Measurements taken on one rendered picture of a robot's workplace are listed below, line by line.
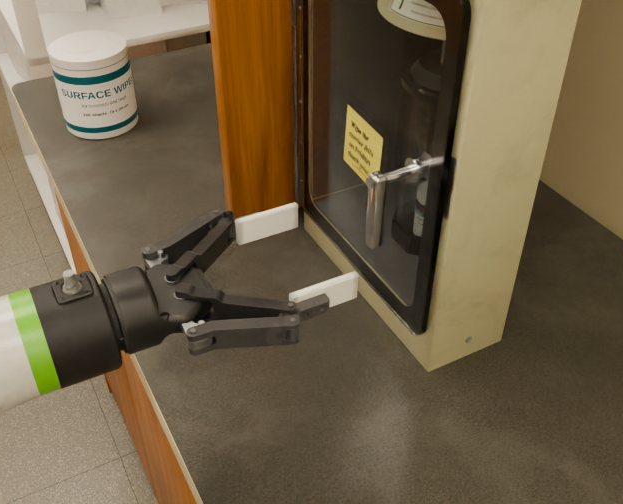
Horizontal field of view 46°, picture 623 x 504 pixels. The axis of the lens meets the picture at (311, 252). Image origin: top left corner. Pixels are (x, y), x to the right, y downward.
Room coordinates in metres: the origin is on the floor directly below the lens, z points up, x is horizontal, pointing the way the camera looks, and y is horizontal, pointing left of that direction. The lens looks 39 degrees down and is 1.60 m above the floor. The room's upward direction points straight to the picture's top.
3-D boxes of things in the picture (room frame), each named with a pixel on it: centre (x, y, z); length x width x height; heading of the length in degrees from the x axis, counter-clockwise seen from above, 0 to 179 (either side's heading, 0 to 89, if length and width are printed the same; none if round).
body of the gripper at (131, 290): (0.49, 0.14, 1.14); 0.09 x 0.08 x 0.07; 118
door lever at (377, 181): (0.61, -0.08, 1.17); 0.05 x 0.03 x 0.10; 118
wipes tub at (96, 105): (1.18, 0.38, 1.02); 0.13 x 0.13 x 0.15
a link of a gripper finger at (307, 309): (0.47, 0.00, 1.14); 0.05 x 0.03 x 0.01; 118
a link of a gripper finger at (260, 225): (0.61, 0.05, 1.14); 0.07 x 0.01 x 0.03; 118
